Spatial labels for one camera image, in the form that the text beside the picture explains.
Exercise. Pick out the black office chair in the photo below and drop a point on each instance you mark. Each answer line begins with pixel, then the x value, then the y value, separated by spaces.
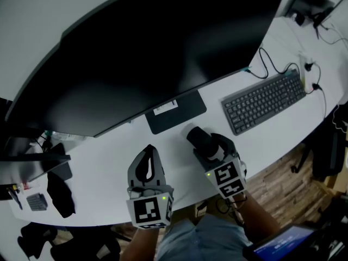
pixel 326 156
pixel 81 246

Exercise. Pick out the red label bottle yellow cap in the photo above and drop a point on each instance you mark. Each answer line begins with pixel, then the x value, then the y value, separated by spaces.
pixel 25 186

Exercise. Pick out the black pen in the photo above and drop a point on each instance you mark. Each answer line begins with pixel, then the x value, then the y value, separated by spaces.
pixel 16 198

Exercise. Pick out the large black monitor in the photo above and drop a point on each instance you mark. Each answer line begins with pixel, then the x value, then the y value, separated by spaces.
pixel 152 50

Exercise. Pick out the black tablet with blue screen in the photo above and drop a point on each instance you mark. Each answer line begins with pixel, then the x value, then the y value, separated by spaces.
pixel 282 245

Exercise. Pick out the small grey keyboard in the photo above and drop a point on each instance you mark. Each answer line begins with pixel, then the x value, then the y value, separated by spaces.
pixel 37 202

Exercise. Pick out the person's right forearm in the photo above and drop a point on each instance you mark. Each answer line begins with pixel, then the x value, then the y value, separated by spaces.
pixel 258 219

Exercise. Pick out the white paper card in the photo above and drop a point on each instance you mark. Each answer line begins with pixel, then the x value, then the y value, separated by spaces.
pixel 165 108

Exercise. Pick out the person's left forearm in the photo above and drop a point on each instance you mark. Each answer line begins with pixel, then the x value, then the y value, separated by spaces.
pixel 145 245

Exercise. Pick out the person's denim shorts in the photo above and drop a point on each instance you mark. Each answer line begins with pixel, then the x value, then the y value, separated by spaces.
pixel 204 241

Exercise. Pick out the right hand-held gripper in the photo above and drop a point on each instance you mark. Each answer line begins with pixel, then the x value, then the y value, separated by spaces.
pixel 228 178

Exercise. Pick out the black cloth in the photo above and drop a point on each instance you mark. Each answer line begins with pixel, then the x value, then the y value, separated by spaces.
pixel 61 194

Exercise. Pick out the white power strip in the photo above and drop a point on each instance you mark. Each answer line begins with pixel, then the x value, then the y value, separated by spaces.
pixel 303 77

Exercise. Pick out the black computer keyboard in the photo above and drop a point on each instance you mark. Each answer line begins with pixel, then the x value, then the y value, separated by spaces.
pixel 263 102

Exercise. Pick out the black monitor with grey stand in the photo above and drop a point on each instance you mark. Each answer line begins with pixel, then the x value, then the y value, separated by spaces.
pixel 58 162

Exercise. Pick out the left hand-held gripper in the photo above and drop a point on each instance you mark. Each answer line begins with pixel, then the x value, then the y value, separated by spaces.
pixel 148 211

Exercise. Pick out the cardboard box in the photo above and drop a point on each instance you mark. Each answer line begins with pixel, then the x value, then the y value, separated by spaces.
pixel 340 181

